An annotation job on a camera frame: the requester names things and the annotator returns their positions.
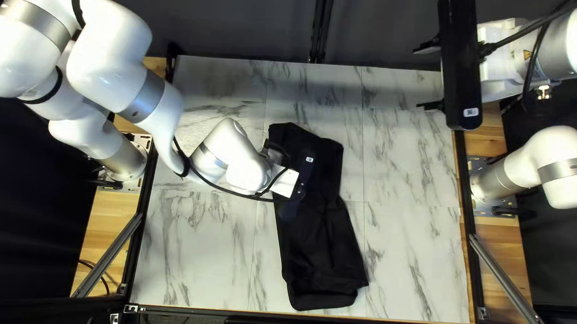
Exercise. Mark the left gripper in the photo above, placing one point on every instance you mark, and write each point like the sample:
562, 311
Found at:
285, 183

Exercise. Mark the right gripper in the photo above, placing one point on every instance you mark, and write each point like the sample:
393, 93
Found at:
497, 69

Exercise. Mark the black t-shirt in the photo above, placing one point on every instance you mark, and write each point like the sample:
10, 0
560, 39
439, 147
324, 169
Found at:
323, 254

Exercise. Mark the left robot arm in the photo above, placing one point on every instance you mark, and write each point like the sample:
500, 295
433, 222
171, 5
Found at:
104, 60

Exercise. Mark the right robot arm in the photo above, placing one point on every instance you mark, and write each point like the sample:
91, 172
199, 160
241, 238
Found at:
558, 163

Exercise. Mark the black frame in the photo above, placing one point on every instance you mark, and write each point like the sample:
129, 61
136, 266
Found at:
322, 24

